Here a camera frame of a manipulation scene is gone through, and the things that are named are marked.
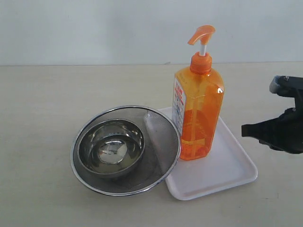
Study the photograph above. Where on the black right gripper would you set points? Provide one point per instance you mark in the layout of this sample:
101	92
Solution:
284	133

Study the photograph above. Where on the small stainless steel bowl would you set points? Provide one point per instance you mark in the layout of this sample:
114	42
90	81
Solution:
111	148

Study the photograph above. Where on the white rectangular plastic tray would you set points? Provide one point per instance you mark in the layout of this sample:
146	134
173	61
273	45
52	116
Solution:
226	166

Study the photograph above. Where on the steel mesh colander basket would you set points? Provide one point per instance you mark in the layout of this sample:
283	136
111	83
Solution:
161	153

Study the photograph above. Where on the orange pump soap bottle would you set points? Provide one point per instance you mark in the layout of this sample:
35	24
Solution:
197	99

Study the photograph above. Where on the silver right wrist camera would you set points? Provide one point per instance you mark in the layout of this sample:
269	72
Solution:
287	86

